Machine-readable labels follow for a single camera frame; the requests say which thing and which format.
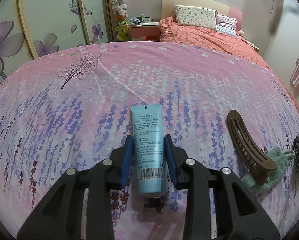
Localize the beige pink headboard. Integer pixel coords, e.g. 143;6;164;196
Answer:
161;0;242;30

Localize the pink left nightstand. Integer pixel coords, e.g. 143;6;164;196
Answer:
130;22;160;41

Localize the hanging plush toy organizer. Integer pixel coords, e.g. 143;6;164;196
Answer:
109;0;131;41

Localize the teal green sock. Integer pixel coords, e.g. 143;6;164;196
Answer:
240;146;295;195

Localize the floral pink purple tablecloth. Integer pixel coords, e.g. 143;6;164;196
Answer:
0;42;299;236

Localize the right nightstand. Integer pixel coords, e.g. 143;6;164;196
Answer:
246;40;260;53

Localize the brown hair claw clip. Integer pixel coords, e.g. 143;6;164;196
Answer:
226;110;277;185

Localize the coral red bed duvet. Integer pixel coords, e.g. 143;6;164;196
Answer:
158;16;299;123

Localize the white mug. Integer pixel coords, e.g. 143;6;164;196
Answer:
144;16;151;24

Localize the light blue cream tube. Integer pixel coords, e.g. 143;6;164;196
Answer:
131;103;168;208

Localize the sliding floral wardrobe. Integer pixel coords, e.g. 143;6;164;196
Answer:
0;0;111;84

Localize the floral white pillow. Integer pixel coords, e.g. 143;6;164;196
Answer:
175;5;217;30

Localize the striped pink pillow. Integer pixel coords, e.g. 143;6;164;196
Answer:
216;11;237;37

